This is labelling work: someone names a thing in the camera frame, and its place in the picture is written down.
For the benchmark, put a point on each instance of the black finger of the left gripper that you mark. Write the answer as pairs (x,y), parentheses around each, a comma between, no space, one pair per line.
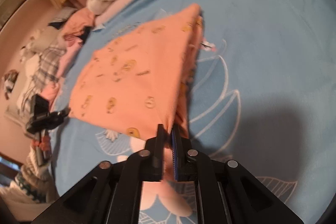
(55,119)

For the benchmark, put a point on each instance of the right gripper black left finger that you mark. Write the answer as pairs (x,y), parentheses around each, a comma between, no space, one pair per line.
(110,193)

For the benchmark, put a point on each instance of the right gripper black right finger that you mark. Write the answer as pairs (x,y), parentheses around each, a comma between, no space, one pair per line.
(225,192)

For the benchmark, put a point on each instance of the orange printed children's pajama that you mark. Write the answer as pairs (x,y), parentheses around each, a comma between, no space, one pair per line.
(141,80)

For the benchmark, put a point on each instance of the light pink folded clothes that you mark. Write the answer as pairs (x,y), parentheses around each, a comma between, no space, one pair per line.
(67,56)

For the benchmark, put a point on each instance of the person's left hand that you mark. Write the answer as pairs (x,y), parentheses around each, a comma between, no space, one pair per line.
(42,143)

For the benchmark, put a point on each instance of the grey plaid cloth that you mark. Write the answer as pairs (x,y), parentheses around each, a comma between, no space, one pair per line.
(41,72)

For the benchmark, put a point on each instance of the striped knit sleeve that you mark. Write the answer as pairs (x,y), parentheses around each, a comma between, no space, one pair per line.
(34,183)

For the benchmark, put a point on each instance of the blue floral bed sheet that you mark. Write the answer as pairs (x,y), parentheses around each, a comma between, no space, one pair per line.
(263,92)

